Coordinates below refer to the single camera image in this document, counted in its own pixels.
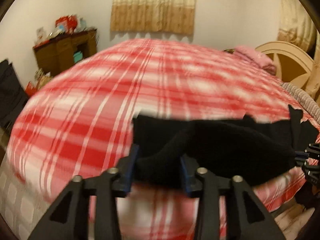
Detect black pants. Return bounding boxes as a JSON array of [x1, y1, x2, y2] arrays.
[[132, 108, 319, 189]]

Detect striped pillow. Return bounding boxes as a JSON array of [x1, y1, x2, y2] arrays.
[[281, 82, 320, 124]]

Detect red white plaid bedspread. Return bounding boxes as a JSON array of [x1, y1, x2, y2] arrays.
[[1, 39, 302, 239]]

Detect pink folded blanket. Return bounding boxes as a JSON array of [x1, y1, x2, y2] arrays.
[[233, 46, 277, 76]]

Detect cream wooden headboard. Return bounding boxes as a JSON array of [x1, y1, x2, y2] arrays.
[[255, 41, 313, 90]]

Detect red bag on floor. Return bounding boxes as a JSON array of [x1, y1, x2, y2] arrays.
[[25, 82, 37, 98]]

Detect floral bag on floor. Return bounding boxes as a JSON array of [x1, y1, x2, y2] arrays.
[[34, 68, 53, 90]]

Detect teal box in desk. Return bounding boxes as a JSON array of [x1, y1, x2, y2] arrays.
[[73, 51, 84, 63]]

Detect black folded chair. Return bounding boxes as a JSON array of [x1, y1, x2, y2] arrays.
[[0, 59, 29, 135]]

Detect dark brown wooden desk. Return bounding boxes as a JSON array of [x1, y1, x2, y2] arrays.
[[33, 28, 97, 76]]

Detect red gift bag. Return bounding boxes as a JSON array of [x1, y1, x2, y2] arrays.
[[55, 15, 78, 34]]

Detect beige patterned curtain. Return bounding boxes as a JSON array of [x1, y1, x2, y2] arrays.
[[110, 0, 196, 36]]

